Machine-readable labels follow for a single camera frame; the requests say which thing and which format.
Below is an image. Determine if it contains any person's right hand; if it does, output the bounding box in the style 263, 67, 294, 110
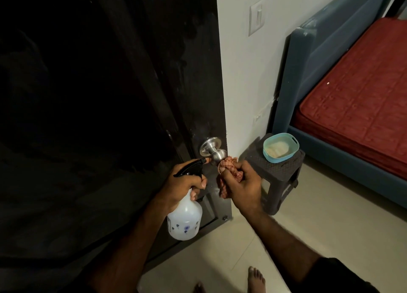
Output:
221, 160, 264, 215

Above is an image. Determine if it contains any person's left hand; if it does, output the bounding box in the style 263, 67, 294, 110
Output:
157, 157, 213, 212

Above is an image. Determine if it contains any orange checked cloth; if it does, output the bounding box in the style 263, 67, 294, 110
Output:
217, 156, 244, 198

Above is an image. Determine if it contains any white spray bottle black trigger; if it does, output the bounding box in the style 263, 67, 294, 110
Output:
167, 157, 207, 242

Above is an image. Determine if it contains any silver door knob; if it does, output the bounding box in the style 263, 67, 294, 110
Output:
199, 137, 229, 165

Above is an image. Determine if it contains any black wooden door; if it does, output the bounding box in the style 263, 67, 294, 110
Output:
0, 0, 233, 293

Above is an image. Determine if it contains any person's right forearm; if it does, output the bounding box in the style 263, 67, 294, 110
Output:
241, 206, 322, 284

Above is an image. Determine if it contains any person's left forearm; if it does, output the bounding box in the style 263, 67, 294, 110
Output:
86, 197, 172, 293

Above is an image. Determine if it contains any person's right foot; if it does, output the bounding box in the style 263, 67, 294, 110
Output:
247, 266, 266, 293

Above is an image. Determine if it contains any dark plastic stool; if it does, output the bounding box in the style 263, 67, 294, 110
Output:
240, 133, 306, 216

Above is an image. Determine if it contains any light green tray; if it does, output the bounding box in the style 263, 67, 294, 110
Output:
262, 133, 300, 164

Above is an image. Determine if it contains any black right sleeve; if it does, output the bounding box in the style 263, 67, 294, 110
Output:
292, 257, 379, 293

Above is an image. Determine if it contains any red quilted mattress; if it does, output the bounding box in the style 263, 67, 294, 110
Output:
292, 17, 407, 181

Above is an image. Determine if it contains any blue bed frame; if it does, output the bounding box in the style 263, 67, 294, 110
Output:
272, 0, 407, 209

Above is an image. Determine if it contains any white single wall switch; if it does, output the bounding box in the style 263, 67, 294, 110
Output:
248, 0, 266, 37

